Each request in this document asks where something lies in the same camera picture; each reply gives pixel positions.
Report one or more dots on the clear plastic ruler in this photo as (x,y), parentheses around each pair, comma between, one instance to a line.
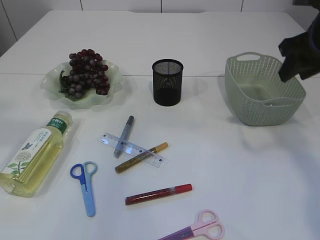
(128,147)

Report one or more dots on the red glitter marker pen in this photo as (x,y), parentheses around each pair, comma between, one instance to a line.
(157,194)

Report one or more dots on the clear plastic sheet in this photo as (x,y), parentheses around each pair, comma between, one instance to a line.
(270,104)

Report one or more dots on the green ruffled glass plate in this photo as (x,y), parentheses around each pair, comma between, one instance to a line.
(50,84)

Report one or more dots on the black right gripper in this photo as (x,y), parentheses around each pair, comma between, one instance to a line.
(307,43)

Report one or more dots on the black mesh pen holder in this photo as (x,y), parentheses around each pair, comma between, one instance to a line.
(167,82)

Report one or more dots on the gold glitter marker pen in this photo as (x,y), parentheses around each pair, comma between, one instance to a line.
(149,156)

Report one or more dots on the blue safety scissors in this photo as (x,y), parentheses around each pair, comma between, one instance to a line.
(87,169)

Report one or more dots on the yellow tea drink bottle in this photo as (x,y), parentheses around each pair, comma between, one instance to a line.
(25,172)

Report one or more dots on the purple artificial grape bunch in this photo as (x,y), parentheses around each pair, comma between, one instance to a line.
(88,72)

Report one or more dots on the green plastic woven basket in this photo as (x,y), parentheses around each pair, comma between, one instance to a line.
(249,84)

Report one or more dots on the pink purple safety scissors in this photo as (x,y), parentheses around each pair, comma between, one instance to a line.
(200,228)

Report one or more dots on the silver glitter marker pen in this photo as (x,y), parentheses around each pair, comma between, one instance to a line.
(124,136)

